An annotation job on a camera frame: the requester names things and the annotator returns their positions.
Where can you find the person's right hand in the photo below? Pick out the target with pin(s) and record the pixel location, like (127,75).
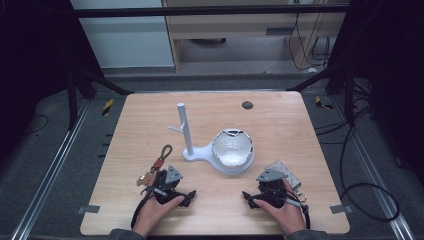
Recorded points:
(286,216)

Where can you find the black curtain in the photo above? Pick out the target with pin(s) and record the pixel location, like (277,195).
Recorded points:
(393,66)
(33,66)

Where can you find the white cabinet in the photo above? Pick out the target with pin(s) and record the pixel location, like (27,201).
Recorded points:
(126,43)

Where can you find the person's left hand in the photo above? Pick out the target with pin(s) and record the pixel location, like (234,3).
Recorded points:
(151,213)

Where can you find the metal floor rail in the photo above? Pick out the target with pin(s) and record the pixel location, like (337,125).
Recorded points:
(50,173)
(376,180)

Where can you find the black horizontal bar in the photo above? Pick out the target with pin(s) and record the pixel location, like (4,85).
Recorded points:
(200,11)

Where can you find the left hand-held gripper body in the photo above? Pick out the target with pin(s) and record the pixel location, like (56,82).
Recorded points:
(168,183)

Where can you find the black metal stand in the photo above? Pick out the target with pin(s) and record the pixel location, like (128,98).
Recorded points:
(348,96)
(71,100)

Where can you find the dark round table grommet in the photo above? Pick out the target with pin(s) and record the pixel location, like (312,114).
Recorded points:
(247,105)

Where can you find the yellow black floor tape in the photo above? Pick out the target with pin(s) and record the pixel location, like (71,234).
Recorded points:
(107,107)
(322,104)

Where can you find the white stand with bowl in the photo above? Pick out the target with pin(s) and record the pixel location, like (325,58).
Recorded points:
(230,153)

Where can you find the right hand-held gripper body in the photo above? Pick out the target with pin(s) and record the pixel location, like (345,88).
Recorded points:
(271,190)

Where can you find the wooden desk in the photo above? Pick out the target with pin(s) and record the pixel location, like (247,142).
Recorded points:
(233,30)

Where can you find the grey tape strip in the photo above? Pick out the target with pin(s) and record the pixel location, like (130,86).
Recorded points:
(340,209)
(89,209)

